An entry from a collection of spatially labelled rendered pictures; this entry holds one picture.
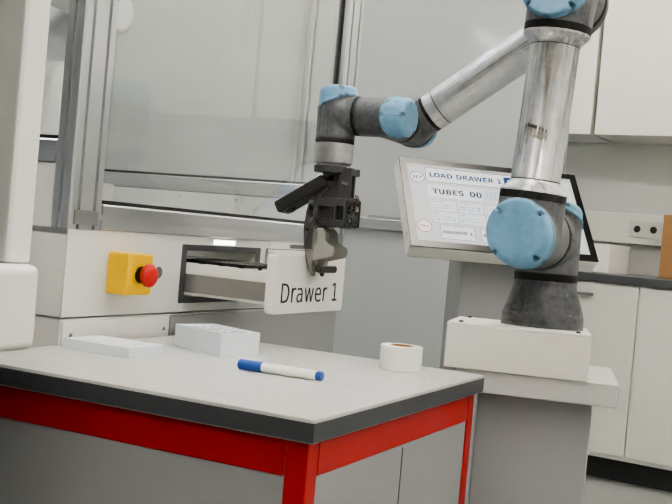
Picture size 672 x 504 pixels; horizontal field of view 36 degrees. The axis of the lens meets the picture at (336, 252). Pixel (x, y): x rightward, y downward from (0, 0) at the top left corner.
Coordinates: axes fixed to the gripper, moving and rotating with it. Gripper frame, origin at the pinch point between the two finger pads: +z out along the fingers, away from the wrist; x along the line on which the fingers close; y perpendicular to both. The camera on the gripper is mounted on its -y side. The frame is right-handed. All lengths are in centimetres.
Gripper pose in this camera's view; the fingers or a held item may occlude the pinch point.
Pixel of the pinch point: (314, 269)
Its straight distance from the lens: 201.6
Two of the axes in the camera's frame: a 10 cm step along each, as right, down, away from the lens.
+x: 4.4, 0.2, 9.0
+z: -0.8, 10.0, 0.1
